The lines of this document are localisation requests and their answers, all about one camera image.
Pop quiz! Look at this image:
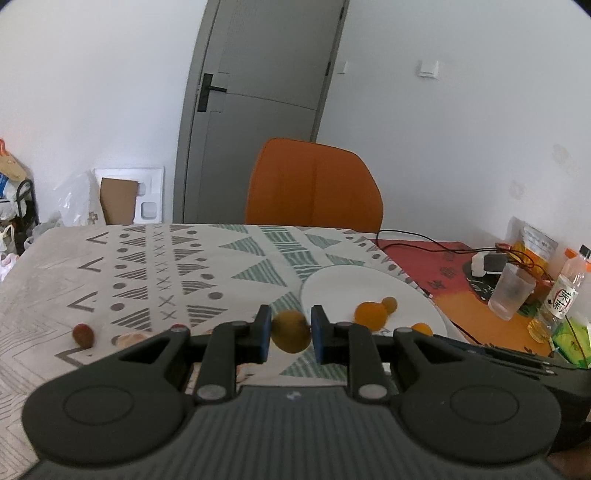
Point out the large orange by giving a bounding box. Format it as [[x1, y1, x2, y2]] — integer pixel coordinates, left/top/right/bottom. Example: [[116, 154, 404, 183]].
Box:
[[353, 302, 389, 332]]

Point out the brown-green longan fruit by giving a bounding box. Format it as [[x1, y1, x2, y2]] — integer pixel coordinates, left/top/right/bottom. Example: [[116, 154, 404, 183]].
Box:
[[381, 296, 398, 315]]

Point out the small yellow kumquat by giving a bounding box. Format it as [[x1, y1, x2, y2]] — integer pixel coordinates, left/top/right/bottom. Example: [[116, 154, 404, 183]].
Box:
[[412, 323, 434, 336]]

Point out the peeled pomelo segment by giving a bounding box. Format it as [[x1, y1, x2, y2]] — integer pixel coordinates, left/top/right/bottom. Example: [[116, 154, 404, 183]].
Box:
[[115, 332, 149, 350]]

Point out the dark red round fruit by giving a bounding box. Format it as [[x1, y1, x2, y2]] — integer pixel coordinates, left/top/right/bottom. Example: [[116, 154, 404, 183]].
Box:
[[72, 323, 95, 349]]

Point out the white ceramic plate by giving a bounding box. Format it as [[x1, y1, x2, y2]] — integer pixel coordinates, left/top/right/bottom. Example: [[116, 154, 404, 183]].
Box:
[[301, 265, 448, 336]]

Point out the orange red cartoon mat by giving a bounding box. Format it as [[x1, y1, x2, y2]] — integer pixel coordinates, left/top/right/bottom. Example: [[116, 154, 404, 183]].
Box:
[[378, 239, 551, 356]]

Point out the green packet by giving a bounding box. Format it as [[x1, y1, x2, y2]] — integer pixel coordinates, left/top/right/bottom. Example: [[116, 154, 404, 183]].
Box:
[[551, 316, 590, 369]]

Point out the clear ribbed plastic cup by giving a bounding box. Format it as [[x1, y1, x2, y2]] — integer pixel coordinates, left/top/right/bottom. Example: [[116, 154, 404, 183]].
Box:
[[488, 263, 536, 321]]

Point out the clear oil bottle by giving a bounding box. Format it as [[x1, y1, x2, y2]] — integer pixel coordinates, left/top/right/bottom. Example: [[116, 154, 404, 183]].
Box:
[[528, 245, 590, 343]]

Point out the white power adapter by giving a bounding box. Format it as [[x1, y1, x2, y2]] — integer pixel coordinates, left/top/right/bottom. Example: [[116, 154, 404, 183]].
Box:
[[471, 252, 508, 278]]

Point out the white foam packaging board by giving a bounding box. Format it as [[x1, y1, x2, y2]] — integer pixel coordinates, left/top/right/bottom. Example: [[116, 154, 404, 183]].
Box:
[[93, 167, 164, 224]]

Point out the clear snack pouch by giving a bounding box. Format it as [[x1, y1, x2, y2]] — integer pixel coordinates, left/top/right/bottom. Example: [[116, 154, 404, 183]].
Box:
[[507, 217, 558, 279]]

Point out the patterned white tablecloth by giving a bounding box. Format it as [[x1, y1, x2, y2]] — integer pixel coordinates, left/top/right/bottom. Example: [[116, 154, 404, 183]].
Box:
[[1, 224, 421, 479]]

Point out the orange chair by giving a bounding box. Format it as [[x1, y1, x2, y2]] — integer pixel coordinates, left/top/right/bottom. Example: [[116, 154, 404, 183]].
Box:
[[245, 138, 384, 233]]

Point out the brown cardboard piece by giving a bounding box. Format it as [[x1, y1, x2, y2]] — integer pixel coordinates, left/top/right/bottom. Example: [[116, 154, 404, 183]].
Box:
[[100, 178, 139, 226]]

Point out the clear plastic bag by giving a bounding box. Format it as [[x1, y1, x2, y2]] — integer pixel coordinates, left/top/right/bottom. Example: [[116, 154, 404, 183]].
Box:
[[54, 171, 106, 227]]

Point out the black metal rack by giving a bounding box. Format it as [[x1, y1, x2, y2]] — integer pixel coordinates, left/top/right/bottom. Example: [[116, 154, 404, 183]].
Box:
[[14, 179, 39, 254]]

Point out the grey door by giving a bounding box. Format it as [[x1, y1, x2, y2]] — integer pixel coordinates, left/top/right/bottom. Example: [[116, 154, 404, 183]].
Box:
[[172, 1, 349, 223]]

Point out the black cable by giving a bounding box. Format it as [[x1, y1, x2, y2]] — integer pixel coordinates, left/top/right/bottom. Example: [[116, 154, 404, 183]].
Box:
[[375, 229, 509, 296]]

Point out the black door handle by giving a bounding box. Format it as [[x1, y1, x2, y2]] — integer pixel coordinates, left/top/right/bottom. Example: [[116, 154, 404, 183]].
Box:
[[197, 73, 228, 113]]

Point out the small white wall switch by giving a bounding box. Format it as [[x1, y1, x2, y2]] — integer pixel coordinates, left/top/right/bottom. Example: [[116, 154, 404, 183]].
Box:
[[337, 61, 348, 74]]

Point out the tan paper bag orange handle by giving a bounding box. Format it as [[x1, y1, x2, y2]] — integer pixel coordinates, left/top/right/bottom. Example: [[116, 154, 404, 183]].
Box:
[[0, 139, 27, 182]]

